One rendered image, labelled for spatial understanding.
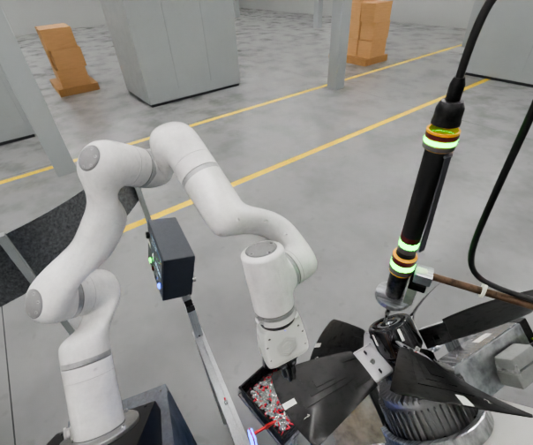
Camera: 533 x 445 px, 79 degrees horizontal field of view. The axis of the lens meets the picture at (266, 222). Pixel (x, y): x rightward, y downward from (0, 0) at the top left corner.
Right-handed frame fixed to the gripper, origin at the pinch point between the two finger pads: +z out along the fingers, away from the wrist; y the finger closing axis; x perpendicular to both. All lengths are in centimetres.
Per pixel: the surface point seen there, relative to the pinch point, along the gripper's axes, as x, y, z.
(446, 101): -21, 22, -53
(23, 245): 157, -84, -3
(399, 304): -11.5, 22.0, -14.7
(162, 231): 67, -14, -17
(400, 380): -19.4, 13.9, -6.5
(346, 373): -0.7, 14.6, 10.0
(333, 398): -4.2, 7.9, 10.6
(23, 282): 159, -94, 19
